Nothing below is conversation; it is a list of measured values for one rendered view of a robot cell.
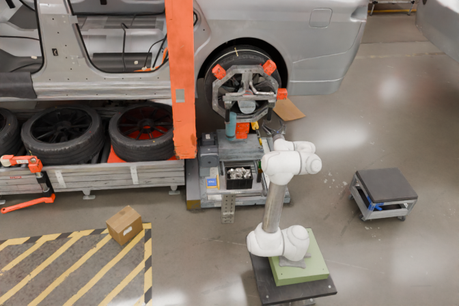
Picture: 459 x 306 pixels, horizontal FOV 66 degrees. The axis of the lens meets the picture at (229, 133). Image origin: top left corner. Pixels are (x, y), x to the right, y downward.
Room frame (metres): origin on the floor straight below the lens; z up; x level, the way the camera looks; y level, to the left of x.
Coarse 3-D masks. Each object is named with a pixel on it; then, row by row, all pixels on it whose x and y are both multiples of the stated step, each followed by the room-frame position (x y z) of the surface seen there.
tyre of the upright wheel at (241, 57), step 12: (228, 48) 2.72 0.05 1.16; (240, 48) 2.69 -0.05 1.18; (252, 48) 2.71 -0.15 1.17; (228, 60) 2.54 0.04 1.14; (240, 60) 2.54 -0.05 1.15; (252, 60) 2.56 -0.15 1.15; (264, 60) 2.58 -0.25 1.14; (204, 72) 2.71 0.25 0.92; (276, 72) 2.59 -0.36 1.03; (204, 84) 2.60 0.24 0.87
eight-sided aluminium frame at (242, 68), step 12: (228, 72) 2.45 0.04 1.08; (240, 72) 2.46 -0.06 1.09; (264, 72) 2.49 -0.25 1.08; (216, 84) 2.43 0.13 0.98; (276, 84) 2.50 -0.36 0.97; (216, 96) 2.43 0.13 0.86; (216, 108) 2.43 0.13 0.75; (264, 108) 2.54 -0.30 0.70; (240, 120) 2.48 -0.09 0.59; (252, 120) 2.48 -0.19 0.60
